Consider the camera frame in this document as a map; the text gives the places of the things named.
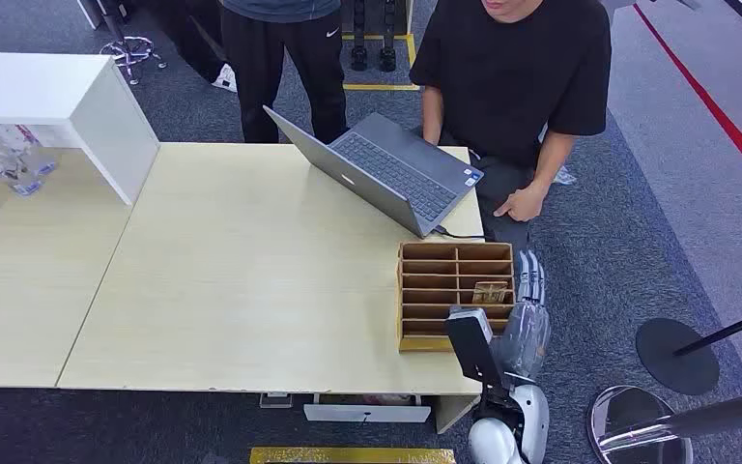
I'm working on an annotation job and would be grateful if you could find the standing person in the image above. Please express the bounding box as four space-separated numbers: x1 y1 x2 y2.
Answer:
220 0 350 145

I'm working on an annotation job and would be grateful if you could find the white under-desk tray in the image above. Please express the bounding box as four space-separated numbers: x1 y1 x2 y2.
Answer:
302 393 433 424

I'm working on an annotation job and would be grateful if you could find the wooden card organizer box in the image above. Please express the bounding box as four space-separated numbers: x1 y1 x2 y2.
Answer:
397 241 517 354

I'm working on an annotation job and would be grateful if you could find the black laptop cable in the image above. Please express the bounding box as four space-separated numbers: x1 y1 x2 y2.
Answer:
433 225 495 244

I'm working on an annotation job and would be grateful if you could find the office chair base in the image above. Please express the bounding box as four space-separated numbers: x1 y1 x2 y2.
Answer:
99 32 169 86

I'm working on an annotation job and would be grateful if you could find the black stanchion post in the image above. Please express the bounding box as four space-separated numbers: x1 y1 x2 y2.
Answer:
635 302 742 397

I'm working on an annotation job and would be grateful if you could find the white desk shelf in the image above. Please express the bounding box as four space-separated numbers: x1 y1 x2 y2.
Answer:
0 52 161 208

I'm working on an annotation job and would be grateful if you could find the grey laptop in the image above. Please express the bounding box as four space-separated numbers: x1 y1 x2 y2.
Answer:
263 105 485 240

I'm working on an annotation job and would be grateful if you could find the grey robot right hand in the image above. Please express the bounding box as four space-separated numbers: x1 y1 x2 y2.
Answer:
492 249 552 380

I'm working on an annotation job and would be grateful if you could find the brown patterned card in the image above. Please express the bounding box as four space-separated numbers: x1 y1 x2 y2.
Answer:
471 281 510 306

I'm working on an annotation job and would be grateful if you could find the black legged robot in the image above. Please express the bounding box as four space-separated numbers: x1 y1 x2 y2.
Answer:
342 0 414 73

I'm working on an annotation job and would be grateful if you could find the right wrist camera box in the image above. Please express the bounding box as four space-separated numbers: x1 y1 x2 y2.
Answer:
444 306 504 393

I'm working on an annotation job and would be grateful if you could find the person's left hand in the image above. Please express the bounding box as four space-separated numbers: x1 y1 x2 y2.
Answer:
492 182 548 223

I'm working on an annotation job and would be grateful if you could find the white shoe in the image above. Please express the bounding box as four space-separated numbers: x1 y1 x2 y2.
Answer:
211 62 239 94

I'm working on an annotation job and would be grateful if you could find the seated person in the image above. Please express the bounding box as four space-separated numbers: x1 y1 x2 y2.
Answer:
409 0 613 254

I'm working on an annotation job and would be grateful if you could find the chrome stanchion post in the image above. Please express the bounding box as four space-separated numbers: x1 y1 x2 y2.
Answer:
586 385 742 464

